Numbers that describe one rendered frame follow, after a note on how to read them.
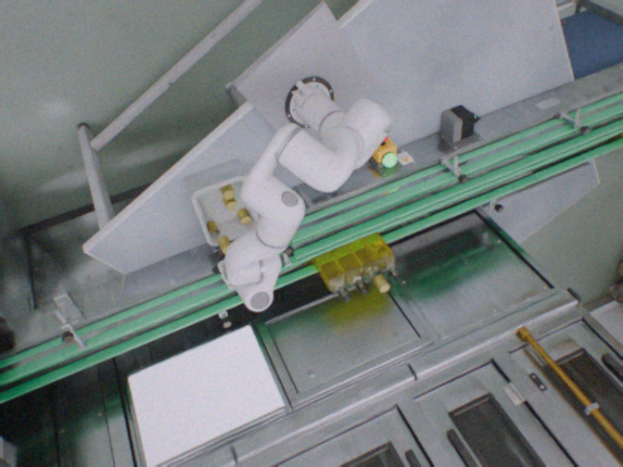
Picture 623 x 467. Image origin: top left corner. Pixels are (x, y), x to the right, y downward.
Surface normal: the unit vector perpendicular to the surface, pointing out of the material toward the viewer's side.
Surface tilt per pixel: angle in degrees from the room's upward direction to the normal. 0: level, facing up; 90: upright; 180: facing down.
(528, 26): 0
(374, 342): 90
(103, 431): 90
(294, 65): 4
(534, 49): 0
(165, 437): 90
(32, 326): 90
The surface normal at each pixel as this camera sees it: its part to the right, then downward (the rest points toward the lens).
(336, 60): 0.44, 0.58
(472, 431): -0.12, -0.69
